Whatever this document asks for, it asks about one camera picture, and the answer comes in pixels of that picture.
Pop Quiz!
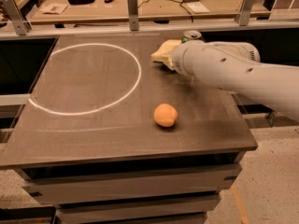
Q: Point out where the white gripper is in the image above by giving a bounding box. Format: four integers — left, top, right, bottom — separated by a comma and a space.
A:
164, 41, 260, 77

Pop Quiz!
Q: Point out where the yellow sponge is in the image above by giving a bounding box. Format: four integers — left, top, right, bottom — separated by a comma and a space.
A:
150, 39, 181, 63

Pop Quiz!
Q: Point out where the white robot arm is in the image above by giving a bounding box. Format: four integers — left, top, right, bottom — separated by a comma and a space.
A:
162, 40, 299, 120

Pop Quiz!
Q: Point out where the green soda can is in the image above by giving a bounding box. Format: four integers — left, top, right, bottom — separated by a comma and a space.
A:
181, 30, 203, 43

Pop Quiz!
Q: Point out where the orange fruit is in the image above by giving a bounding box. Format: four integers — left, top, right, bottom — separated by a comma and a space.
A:
153, 104, 178, 127

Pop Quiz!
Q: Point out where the white paper notepad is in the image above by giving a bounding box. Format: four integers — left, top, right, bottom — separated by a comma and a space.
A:
187, 2, 209, 14

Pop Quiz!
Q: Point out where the small black device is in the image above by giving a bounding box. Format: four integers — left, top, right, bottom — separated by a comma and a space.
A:
104, 0, 114, 4

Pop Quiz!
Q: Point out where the black cloth bundle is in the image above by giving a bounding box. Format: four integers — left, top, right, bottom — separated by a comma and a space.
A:
68, 0, 95, 6

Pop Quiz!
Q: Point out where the paper sheet on desk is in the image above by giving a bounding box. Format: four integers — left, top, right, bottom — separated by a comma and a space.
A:
42, 3, 67, 15

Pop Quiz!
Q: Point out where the grey drawer cabinet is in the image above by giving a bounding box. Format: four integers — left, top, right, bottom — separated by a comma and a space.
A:
19, 153, 242, 224

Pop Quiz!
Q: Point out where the middle metal bracket post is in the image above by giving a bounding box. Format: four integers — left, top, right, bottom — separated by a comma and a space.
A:
127, 0, 139, 31

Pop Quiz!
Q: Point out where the metal bracket post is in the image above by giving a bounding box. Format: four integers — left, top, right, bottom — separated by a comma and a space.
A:
235, 0, 255, 26
0, 0, 31, 35
127, 0, 139, 31

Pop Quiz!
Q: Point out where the right metal bracket post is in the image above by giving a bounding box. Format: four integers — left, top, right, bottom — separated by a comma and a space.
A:
235, 0, 255, 26

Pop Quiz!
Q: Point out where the left metal bracket post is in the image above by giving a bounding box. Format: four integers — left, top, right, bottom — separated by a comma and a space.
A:
0, 0, 31, 35

